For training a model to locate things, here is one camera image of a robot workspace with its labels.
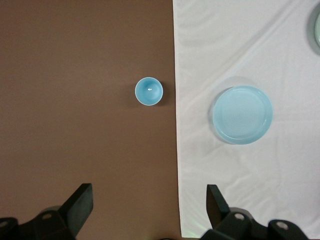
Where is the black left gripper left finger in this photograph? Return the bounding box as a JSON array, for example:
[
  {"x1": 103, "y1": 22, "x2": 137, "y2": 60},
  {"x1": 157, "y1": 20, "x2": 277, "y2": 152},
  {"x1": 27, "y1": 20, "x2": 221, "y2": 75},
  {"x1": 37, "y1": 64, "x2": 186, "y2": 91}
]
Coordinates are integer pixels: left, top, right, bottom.
[{"x1": 0, "y1": 183, "x2": 94, "y2": 240}]

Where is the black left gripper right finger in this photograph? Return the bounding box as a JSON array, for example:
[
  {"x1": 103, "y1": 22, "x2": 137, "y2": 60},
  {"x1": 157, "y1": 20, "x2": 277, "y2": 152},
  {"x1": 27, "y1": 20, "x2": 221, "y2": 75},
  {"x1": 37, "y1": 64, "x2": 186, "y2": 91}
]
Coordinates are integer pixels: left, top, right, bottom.
[{"x1": 199, "y1": 184, "x2": 307, "y2": 240}]

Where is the blue ceramic cup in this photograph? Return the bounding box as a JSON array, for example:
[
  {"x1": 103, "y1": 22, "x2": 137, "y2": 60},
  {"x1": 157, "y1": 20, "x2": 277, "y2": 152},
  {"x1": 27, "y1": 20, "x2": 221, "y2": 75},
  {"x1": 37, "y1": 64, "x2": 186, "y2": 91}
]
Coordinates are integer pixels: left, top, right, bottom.
[{"x1": 134, "y1": 76, "x2": 165, "y2": 107}]

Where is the blue ceramic plate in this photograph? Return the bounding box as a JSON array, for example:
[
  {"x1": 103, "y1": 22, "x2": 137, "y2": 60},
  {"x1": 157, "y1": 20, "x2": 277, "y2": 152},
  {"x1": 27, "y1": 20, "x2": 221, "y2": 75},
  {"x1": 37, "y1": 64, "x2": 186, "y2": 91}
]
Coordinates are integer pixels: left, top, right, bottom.
[{"x1": 212, "y1": 85, "x2": 274, "y2": 146}]

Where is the pale green ceramic plate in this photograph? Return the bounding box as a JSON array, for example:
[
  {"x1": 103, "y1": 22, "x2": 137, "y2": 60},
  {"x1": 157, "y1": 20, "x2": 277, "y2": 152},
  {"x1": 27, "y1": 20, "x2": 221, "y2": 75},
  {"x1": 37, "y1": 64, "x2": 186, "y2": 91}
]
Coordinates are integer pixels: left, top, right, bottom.
[{"x1": 306, "y1": 4, "x2": 320, "y2": 56}]

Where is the white tablecloth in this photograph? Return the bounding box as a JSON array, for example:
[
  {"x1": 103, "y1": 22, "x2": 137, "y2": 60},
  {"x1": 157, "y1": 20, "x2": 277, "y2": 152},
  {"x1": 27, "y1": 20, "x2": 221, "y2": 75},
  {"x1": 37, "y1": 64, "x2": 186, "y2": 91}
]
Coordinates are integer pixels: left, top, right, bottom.
[{"x1": 172, "y1": 0, "x2": 320, "y2": 239}]

